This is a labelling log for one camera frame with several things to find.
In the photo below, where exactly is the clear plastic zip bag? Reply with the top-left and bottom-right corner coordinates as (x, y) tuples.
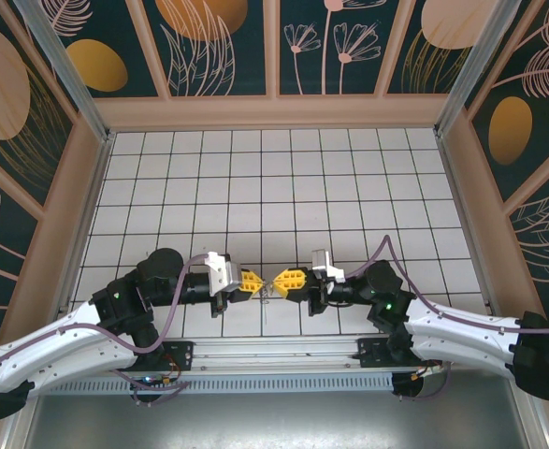
(260, 283), (275, 325)

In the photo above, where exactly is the small circuit board with LED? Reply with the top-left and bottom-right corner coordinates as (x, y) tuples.
(131, 372), (163, 389)

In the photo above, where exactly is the grey metal sheet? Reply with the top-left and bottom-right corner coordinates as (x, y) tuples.
(21, 391), (530, 449)

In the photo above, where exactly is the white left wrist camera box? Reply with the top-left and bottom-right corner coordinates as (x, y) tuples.
(206, 251), (243, 297)

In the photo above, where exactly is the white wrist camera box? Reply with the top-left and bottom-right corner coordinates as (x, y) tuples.
(206, 251), (243, 297)
(310, 248), (348, 284)

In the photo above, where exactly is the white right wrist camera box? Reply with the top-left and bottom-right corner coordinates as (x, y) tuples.
(310, 248), (348, 284)

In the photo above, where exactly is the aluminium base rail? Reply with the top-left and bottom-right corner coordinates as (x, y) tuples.
(21, 332), (530, 375)

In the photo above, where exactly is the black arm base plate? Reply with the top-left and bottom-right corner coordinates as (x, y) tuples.
(152, 340), (195, 373)
(356, 337), (399, 370)

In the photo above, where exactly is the grey slotted cable duct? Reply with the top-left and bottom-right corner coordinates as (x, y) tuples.
(37, 373), (396, 395)

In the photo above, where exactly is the yellow connector with red wires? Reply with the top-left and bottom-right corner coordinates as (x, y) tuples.
(161, 355), (185, 389)
(409, 362), (444, 383)

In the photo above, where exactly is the aluminium table edge rail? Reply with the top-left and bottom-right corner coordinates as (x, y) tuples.
(60, 132), (116, 312)
(435, 133), (507, 331)

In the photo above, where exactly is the aluminium frame post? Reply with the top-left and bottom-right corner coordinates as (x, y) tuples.
(435, 0), (544, 137)
(11, 0), (112, 142)

